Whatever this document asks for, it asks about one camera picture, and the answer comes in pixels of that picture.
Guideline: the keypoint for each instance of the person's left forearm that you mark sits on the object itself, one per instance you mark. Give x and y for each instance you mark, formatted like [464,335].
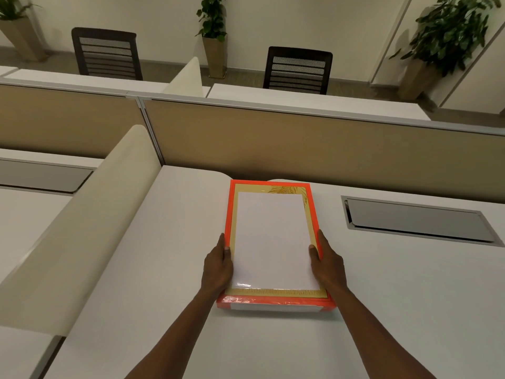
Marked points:
[177,335]

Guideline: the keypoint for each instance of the person's right forearm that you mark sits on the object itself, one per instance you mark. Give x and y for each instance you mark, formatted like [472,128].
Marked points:
[374,335]

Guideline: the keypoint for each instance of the cream curved desk divider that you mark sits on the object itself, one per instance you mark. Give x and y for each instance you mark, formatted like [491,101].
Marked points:
[187,80]
[86,232]

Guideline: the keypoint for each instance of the potted plant in beige planter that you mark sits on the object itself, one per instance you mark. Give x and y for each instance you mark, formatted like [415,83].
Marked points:
[21,33]
[214,43]

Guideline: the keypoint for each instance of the beige desk partition panel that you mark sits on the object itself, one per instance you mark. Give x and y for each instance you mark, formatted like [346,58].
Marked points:
[335,153]
[59,122]

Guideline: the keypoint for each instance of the orange paper ream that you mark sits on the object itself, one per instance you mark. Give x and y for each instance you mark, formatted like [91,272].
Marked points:
[272,240]

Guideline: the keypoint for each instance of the black mesh office chair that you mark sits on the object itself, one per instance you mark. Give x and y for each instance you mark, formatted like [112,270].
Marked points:
[106,53]
[296,69]

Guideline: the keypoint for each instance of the large potted plant beige planter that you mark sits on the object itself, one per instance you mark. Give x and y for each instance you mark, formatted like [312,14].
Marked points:
[444,35]

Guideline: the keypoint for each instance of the person's left hand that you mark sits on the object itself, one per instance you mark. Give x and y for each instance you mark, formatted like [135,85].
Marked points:
[215,270]

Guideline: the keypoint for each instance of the person's right thumb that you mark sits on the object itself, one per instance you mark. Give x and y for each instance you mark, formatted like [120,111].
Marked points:
[314,257]

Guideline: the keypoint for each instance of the person's left thumb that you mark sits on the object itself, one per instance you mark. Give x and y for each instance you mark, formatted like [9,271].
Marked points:
[228,258]

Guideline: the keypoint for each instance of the person's right hand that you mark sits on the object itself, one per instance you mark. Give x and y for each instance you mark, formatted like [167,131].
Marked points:
[329,270]

